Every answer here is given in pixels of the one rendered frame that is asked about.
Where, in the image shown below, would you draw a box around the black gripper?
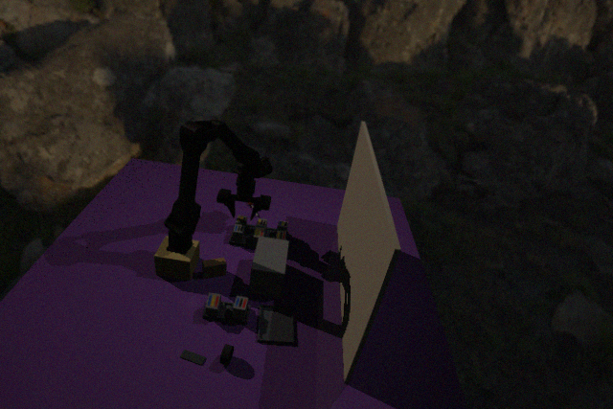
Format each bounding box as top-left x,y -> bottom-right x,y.
216,182 -> 271,221

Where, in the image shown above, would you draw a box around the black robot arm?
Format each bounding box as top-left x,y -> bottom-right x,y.
164,119 -> 273,255

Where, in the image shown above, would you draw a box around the tan flat panel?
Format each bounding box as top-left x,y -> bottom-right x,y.
337,122 -> 401,384

